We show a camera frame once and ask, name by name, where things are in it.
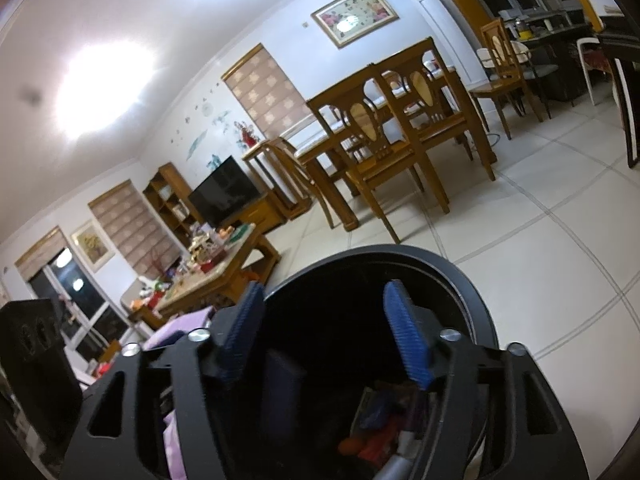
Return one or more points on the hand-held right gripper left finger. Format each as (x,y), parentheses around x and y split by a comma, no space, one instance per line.
(240,330)

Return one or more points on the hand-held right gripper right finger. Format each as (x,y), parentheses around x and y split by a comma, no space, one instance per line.
(407,330)

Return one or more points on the black trash bin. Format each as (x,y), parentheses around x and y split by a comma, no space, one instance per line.
(340,310)

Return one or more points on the wooden coffee table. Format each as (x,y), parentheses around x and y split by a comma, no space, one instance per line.
(225,265)

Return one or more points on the glass balcony door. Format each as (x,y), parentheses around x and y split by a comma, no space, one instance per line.
(90,310)

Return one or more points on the wooden model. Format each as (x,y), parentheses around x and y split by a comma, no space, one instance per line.
(207,247)

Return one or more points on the patterned roller blind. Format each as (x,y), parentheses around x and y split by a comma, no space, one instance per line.
(265,95)
(42,255)
(135,225)

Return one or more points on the wooden armchair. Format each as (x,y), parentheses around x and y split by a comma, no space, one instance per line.
(135,300)

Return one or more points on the wooden television cabinet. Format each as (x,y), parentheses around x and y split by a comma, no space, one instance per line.
(265,212)

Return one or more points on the framed sunflower painting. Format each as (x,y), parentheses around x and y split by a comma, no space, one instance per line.
(92,245)

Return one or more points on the black television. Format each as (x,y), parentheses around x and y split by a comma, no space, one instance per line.
(222,195)

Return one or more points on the wooden bookshelf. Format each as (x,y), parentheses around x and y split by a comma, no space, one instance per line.
(160,195)

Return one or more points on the tall wooden stand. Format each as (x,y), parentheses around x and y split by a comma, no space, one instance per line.
(255,160)

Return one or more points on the red flower vase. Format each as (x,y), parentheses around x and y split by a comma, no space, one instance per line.
(247,135)

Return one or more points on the wooden dining table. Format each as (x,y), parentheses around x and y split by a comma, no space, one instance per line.
(320,145)

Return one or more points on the round ceiling lamp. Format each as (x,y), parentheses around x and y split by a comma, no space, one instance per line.
(107,90)

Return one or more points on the white standing air conditioner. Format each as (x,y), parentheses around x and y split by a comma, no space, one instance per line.
(435,25)

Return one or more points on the framed floral picture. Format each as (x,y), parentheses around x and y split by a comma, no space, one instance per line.
(355,15)

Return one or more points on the white plastic chair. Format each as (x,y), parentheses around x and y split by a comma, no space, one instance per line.
(585,60)

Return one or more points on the dark cluttered desk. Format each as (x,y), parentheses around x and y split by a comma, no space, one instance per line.
(565,35)

